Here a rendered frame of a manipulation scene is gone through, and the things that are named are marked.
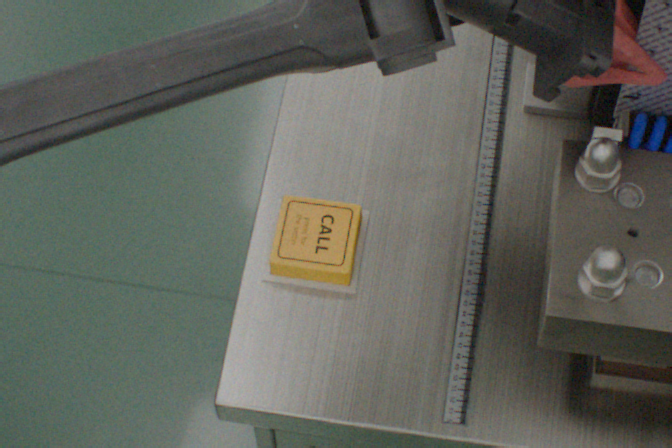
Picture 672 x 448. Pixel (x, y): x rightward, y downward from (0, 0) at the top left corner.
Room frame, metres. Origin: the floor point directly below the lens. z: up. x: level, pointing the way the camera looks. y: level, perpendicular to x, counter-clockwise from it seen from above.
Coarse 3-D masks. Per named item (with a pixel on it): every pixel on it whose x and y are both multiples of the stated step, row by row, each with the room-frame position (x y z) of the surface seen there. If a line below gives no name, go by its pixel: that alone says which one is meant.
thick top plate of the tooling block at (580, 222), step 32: (576, 160) 0.56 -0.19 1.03; (640, 160) 0.56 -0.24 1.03; (576, 192) 0.53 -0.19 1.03; (608, 192) 0.53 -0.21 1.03; (640, 192) 0.53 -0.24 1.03; (576, 224) 0.50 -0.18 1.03; (608, 224) 0.50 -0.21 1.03; (640, 224) 0.50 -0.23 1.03; (576, 256) 0.48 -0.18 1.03; (640, 256) 0.47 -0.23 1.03; (544, 288) 0.47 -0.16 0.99; (576, 288) 0.45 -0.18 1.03; (640, 288) 0.45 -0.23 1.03; (544, 320) 0.43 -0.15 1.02; (576, 320) 0.42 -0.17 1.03; (608, 320) 0.42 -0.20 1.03; (640, 320) 0.42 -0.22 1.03; (576, 352) 0.42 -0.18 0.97; (608, 352) 0.42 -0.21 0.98; (640, 352) 0.41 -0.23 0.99
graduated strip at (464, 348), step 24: (504, 48) 0.77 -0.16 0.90; (504, 72) 0.74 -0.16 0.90; (504, 96) 0.72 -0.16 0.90; (504, 120) 0.69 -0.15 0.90; (480, 144) 0.66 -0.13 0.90; (480, 168) 0.64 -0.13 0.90; (480, 192) 0.61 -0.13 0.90; (480, 216) 0.59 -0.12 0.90; (480, 240) 0.56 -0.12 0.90; (480, 264) 0.54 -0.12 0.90; (480, 288) 0.52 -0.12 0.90; (480, 312) 0.49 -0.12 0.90; (456, 336) 0.47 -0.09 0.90; (456, 360) 0.45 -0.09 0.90; (456, 384) 0.43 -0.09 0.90; (456, 408) 0.40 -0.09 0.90
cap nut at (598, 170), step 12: (600, 144) 0.55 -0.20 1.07; (612, 144) 0.55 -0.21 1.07; (588, 156) 0.55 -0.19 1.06; (600, 156) 0.54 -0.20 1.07; (612, 156) 0.54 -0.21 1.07; (576, 168) 0.55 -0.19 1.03; (588, 168) 0.54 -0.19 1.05; (600, 168) 0.54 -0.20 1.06; (612, 168) 0.54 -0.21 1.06; (576, 180) 0.54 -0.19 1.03; (588, 180) 0.54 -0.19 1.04; (600, 180) 0.53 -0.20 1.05; (612, 180) 0.54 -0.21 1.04; (600, 192) 0.53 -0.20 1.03
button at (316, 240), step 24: (288, 216) 0.58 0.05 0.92; (312, 216) 0.58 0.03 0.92; (336, 216) 0.58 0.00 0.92; (360, 216) 0.58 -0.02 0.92; (288, 240) 0.55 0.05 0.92; (312, 240) 0.55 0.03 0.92; (336, 240) 0.55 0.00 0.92; (288, 264) 0.53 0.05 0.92; (312, 264) 0.53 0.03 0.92; (336, 264) 0.53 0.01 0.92
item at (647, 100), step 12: (648, 0) 0.61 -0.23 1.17; (660, 0) 0.61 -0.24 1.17; (648, 12) 0.61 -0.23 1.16; (660, 12) 0.61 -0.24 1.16; (648, 24) 0.61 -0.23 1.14; (660, 24) 0.61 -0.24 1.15; (636, 36) 0.61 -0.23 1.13; (648, 36) 0.61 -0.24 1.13; (660, 36) 0.61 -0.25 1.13; (648, 48) 0.61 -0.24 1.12; (660, 48) 0.61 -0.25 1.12; (660, 60) 0.61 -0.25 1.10; (624, 84) 0.61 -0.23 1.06; (660, 84) 0.61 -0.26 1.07; (648, 96) 0.61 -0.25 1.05; (660, 96) 0.61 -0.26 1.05; (624, 108) 0.61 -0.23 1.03; (636, 108) 0.61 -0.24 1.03; (648, 108) 0.61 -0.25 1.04; (660, 108) 0.61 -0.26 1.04
